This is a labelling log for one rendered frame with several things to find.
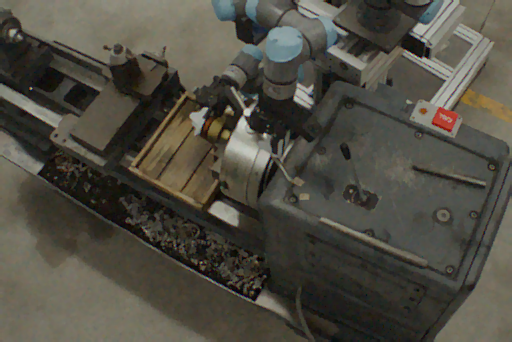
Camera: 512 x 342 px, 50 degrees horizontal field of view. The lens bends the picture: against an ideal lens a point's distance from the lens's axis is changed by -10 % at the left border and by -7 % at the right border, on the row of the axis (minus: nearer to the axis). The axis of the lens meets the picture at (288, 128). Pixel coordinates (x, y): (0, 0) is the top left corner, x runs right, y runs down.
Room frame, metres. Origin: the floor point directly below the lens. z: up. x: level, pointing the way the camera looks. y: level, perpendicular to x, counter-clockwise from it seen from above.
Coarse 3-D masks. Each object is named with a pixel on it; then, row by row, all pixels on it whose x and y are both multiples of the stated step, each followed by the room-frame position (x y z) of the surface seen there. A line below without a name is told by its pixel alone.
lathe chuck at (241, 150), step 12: (252, 108) 0.96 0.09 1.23; (240, 120) 0.92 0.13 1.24; (240, 132) 0.88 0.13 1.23; (228, 144) 0.86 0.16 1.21; (240, 144) 0.85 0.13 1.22; (252, 144) 0.85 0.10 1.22; (228, 156) 0.83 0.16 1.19; (240, 156) 0.83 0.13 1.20; (252, 156) 0.82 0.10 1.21; (228, 168) 0.81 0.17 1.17; (240, 168) 0.80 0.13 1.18; (228, 180) 0.79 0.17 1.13; (240, 180) 0.78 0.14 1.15; (228, 192) 0.79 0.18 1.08; (240, 192) 0.77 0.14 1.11
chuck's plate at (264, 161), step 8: (264, 152) 0.82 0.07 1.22; (256, 160) 0.81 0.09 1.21; (264, 160) 0.80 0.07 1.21; (272, 160) 0.82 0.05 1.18; (256, 168) 0.79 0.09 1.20; (264, 168) 0.79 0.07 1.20; (256, 176) 0.78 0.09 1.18; (264, 176) 0.79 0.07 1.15; (248, 184) 0.77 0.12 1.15; (256, 184) 0.76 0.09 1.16; (264, 184) 0.78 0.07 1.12; (248, 192) 0.76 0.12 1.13; (256, 192) 0.75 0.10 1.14; (248, 200) 0.75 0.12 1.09; (256, 200) 0.74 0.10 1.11; (256, 208) 0.74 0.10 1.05
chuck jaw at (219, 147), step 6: (216, 144) 0.93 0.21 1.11; (222, 144) 0.93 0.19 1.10; (216, 150) 0.92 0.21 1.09; (222, 150) 0.91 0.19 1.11; (216, 156) 0.89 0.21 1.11; (222, 156) 0.89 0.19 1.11; (216, 162) 0.87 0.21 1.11; (210, 168) 0.84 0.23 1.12; (216, 168) 0.84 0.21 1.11; (216, 174) 0.83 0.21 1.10; (222, 186) 0.80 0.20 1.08; (228, 186) 0.79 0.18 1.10
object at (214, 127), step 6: (210, 120) 1.01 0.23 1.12; (216, 120) 1.00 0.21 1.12; (222, 120) 1.01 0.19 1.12; (204, 126) 0.99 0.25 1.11; (210, 126) 0.99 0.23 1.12; (216, 126) 0.98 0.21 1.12; (222, 126) 0.98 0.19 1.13; (204, 132) 0.98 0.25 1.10; (210, 132) 0.97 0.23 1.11; (216, 132) 0.96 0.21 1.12; (222, 132) 0.97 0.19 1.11; (228, 132) 0.96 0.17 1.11; (204, 138) 0.97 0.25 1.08; (210, 138) 0.96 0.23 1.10; (216, 138) 0.95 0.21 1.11; (222, 138) 0.95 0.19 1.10; (228, 138) 0.98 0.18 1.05
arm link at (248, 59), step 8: (248, 48) 1.27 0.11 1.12; (256, 48) 1.27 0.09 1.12; (240, 56) 1.24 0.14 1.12; (248, 56) 1.24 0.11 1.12; (256, 56) 1.25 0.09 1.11; (232, 64) 1.21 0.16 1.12; (240, 64) 1.21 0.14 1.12; (248, 64) 1.22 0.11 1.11; (256, 64) 1.23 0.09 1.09; (248, 72) 1.20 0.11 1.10; (256, 72) 1.23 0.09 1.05
